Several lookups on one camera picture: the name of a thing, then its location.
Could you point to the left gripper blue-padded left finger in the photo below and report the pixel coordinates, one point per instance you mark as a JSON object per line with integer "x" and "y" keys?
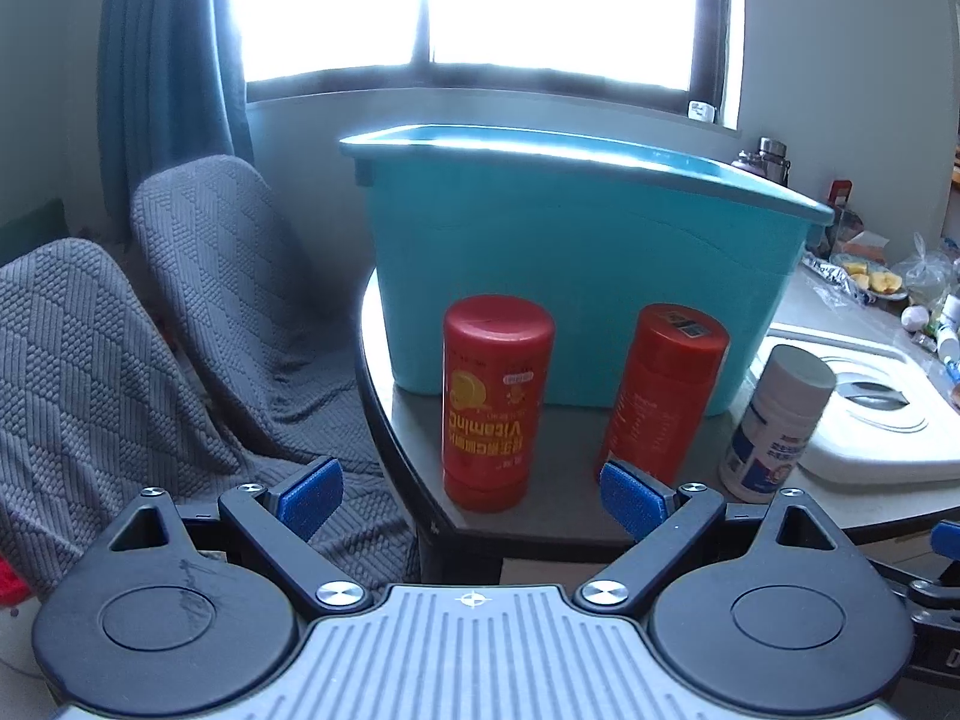
{"x": 268, "y": 530}

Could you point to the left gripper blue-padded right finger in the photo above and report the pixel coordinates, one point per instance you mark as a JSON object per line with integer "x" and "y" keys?
{"x": 673, "y": 532}

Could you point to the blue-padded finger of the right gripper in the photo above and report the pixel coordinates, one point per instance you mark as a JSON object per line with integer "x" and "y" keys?
{"x": 933, "y": 608}

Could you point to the white supplement bottle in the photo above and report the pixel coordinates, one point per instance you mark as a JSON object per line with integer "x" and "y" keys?
{"x": 788, "y": 401}

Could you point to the red cylindrical bottle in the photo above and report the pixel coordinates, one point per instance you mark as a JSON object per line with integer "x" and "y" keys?
{"x": 670, "y": 372}

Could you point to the white storage bin lid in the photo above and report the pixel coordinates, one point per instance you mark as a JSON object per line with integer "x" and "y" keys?
{"x": 885, "y": 424}

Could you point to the red vitamin C bottle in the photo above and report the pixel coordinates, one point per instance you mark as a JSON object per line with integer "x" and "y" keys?
{"x": 496, "y": 353}

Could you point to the teal plastic storage bin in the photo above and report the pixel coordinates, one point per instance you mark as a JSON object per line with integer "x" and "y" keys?
{"x": 591, "y": 229}

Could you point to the grey quilted sofa cover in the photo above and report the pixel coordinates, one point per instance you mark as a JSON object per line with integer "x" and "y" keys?
{"x": 256, "y": 380}

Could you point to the silver foil snack package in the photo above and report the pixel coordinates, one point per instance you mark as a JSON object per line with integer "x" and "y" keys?
{"x": 837, "y": 278}

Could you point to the small white round bottle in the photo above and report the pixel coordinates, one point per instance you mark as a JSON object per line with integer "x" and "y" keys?
{"x": 915, "y": 318}

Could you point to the plate of apple slices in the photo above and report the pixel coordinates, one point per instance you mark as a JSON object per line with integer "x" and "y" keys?
{"x": 877, "y": 279}

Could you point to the white bottle with blue label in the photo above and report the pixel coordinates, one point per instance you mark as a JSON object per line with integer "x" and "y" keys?
{"x": 950, "y": 312}

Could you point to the clear plastic bag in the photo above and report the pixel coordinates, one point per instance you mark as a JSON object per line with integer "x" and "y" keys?
{"x": 928, "y": 275}

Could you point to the dark red box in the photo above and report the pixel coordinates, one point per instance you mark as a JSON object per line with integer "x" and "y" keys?
{"x": 839, "y": 197}

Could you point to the pink water bottle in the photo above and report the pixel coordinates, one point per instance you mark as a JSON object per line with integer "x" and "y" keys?
{"x": 750, "y": 162}

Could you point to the steel thermos flask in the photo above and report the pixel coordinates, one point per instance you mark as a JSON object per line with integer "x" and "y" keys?
{"x": 773, "y": 156}

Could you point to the small white box on sill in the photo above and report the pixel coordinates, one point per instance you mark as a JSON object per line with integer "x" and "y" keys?
{"x": 701, "y": 111}

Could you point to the blue curtain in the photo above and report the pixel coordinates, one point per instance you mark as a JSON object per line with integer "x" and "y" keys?
{"x": 171, "y": 89}

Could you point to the window with dark frame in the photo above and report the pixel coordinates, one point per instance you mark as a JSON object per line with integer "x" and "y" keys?
{"x": 654, "y": 54}

